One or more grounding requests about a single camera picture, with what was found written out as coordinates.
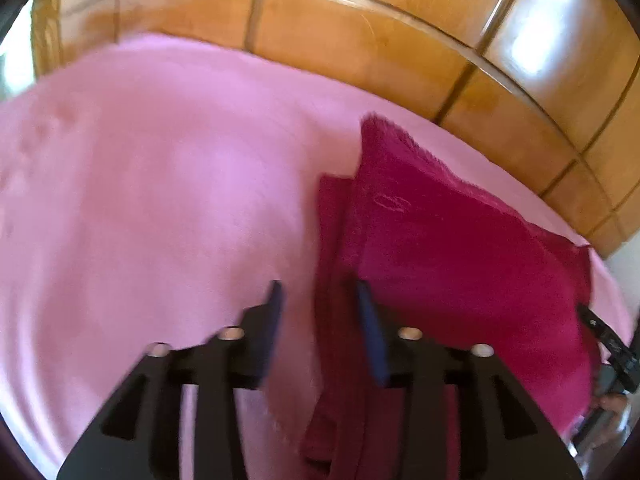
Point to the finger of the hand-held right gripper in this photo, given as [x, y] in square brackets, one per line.
[607, 340]

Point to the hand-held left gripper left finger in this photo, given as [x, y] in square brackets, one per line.
[270, 330]

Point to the pink bed sheet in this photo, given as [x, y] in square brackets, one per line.
[150, 185]

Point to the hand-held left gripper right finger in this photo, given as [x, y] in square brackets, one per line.
[372, 340]

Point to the crimson small cloth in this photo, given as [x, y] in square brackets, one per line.
[450, 240]

